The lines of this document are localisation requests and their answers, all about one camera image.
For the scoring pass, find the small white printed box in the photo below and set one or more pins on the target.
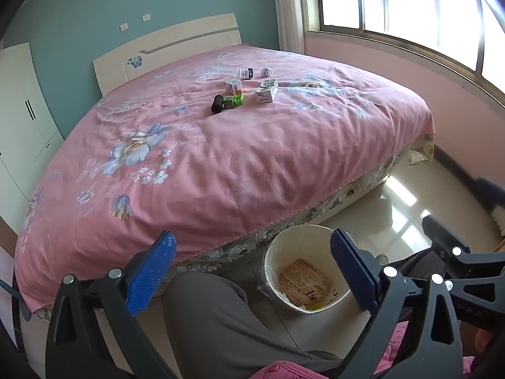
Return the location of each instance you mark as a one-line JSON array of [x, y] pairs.
[[232, 86]]

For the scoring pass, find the black cylinder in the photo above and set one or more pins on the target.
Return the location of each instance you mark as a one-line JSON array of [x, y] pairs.
[[217, 104]]

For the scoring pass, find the white paper ball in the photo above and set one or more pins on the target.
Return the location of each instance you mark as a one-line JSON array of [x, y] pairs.
[[266, 72]]

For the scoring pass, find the person's right hand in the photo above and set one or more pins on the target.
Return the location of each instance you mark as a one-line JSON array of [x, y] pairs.
[[483, 341]]

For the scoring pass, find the white milk carton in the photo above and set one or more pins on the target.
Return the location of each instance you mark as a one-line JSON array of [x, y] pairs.
[[266, 91]]

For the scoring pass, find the pink jacket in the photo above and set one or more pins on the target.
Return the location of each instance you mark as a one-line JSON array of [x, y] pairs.
[[276, 371]]

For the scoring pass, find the cream curtain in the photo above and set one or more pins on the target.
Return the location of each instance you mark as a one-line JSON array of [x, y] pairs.
[[290, 8]]

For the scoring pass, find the white wardrobe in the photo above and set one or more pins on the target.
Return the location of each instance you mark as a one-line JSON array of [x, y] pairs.
[[19, 98]]

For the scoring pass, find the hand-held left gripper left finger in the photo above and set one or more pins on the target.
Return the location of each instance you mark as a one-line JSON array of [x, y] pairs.
[[152, 272]]

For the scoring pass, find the bed with pink floral cover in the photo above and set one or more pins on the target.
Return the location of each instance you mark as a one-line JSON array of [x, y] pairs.
[[236, 146]]

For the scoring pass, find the white jar blue label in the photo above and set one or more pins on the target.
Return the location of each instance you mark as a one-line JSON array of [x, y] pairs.
[[245, 73]]

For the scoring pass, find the person's left leg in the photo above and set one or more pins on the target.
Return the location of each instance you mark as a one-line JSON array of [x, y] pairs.
[[221, 323]]

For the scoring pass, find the dark blue broom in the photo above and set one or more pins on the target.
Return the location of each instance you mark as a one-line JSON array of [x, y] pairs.
[[489, 189]]

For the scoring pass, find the cream bed headboard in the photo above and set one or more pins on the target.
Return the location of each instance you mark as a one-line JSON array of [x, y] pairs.
[[165, 51]]

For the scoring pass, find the beige floral bed sheet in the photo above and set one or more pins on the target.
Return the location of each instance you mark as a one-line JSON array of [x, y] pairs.
[[357, 191]]

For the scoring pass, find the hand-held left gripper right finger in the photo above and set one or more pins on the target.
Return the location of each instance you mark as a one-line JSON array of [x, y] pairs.
[[355, 272]]

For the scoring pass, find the window with metal frame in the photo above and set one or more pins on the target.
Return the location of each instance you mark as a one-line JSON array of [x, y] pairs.
[[394, 4]]

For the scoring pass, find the clear plastic bin liner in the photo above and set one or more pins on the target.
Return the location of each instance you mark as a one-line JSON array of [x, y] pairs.
[[263, 280]]

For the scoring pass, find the white round waste bin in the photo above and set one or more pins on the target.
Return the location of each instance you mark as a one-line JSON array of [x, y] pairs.
[[292, 244]]

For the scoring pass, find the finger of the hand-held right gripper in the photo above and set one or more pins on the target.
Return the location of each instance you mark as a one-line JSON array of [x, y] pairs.
[[442, 237]]

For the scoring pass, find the light green box red end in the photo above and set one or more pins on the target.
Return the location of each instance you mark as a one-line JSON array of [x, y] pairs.
[[238, 98]]

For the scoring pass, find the person's right leg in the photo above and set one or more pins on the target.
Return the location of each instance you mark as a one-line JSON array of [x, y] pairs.
[[414, 266]]

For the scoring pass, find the blue rod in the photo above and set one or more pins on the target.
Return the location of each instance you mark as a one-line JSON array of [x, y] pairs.
[[10, 290]]

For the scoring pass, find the person's leg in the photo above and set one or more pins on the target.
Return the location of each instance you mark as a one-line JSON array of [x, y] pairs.
[[221, 323], [414, 266]]

